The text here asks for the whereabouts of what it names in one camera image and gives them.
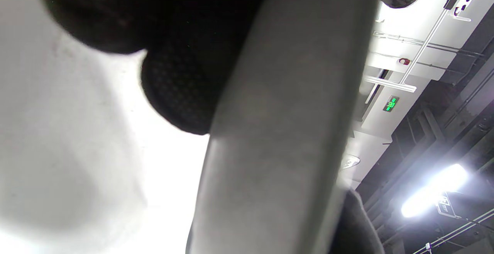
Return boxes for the grey plate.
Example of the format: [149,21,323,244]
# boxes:
[185,0,382,254]

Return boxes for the white ceiling rail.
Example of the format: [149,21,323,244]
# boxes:
[364,75,417,93]

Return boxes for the person's left hand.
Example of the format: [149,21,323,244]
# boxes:
[43,0,276,135]

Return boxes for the white ceiling pipes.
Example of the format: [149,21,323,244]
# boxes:
[411,208,494,254]

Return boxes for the dark ceiling ducts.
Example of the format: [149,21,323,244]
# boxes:
[355,7,494,254]

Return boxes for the black hanging sign box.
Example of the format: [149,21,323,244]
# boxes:
[436,192,464,218]

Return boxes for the round white ceiling disc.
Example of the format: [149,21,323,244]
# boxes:
[340,154,361,171]

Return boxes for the white ceiling conduit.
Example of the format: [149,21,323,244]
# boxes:
[399,0,469,85]

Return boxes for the bright ceiling tube light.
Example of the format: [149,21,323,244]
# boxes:
[401,163,468,219]

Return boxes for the grey ceiling conduit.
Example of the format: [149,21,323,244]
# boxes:
[372,31,485,57]

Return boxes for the green exit sign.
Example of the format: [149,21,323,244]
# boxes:
[382,95,400,113]

